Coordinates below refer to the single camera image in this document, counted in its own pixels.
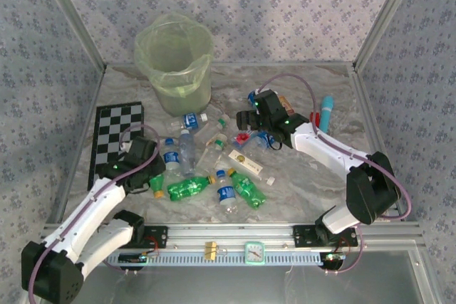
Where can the small green bottle yellow cap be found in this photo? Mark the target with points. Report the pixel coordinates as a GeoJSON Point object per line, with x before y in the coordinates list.
{"type": "Point", "coordinates": [156, 183]}

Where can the crushed green bottle yellow cap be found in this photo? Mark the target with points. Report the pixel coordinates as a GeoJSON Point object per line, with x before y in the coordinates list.
{"type": "Point", "coordinates": [185, 188]}

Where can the white-cap blue-label water bottle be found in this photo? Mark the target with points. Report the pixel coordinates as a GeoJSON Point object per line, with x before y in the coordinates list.
{"type": "Point", "coordinates": [191, 120]}

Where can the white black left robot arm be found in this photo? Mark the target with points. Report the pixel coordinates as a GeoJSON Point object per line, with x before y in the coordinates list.
{"type": "Point", "coordinates": [92, 208]}

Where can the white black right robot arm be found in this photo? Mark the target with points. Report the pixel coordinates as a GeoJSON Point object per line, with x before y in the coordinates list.
{"type": "Point", "coordinates": [320, 147]}

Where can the green plastic bin liner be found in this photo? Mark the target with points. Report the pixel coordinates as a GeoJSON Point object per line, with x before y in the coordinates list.
{"type": "Point", "coordinates": [149, 56]}

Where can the blue-cap blue-label water bottle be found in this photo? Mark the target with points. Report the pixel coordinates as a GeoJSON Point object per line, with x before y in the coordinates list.
{"type": "Point", "coordinates": [171, 157]}
{"type": "Point", "coordinates": [226, 193]}

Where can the red small object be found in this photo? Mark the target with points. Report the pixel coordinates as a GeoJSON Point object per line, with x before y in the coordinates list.
{"type": "Point", "coordinates": [242, 138]}

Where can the small blue white packet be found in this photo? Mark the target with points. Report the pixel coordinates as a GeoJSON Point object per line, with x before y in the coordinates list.
{"type": "Point", "coordinates": [252, 97]}

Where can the brown snack packet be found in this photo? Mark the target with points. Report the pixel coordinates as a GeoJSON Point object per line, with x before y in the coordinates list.
{"type": "Point", "coordinates": [287, 105]}

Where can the tall clear bluish bottle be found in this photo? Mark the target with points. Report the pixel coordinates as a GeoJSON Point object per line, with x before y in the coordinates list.
{"type": "Point", "coordinates": [187, 154]}

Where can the small red item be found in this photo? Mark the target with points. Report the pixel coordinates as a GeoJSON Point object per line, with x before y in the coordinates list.
{"type": "Point", "coordinates": [315, 117]}

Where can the clear case with white card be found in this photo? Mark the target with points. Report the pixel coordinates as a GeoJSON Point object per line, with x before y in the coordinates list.
{"type": "Point", "coordinates": [246, 164]}

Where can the light blue toy torch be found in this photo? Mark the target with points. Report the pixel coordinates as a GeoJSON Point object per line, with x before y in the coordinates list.
{"type": "Point", "coordinates": [327, 110]}

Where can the black grey folding chessboard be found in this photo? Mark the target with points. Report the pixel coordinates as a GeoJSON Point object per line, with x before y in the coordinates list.
{"type": "Point", "coordinates": [110, 126]}

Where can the small white cap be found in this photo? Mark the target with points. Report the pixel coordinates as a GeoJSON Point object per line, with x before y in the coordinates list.
{"type": "Point", "coordinates": [270, 180]}

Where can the green soda bottle yellow cap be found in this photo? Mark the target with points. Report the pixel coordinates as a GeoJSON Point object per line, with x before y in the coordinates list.
{"type": "Point", "coordinates": [249, 192]}

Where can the small circuit board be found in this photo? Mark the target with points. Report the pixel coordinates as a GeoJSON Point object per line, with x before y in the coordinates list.
{"type": "Point", "coordinates": [132, 257]}
{"type": "Point", "coordinates": [333, 257]}

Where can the yellow binder clip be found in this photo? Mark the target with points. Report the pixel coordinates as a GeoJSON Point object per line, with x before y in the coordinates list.
{"type": "Point", "coordinates": [210, 250]}

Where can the small mint green clock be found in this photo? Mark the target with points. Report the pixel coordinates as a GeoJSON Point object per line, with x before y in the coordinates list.
{"type": "Point", "coordinates": [254, 253]}

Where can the grey metal panel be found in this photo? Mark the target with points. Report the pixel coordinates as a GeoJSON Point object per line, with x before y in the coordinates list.
{"type": "Point", "coordinates": [249, 286]}

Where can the aluminium frame rail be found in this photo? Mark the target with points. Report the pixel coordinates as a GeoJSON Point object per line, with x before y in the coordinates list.
{"type": "Point", "coordinates": [370, 115]}
{"type": "Point", "coordinates": [285, 64]}
{"type": "Point", "coordinates": [79, 142]}
{"type": "Point", "coordinates": [231, 233]}

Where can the aluminium frame post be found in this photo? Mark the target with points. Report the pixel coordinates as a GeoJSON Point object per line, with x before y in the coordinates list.
{"type": "Point", "coordinates": [386, 14]}
{"type": "Point", "coordinates": [73, 15]}

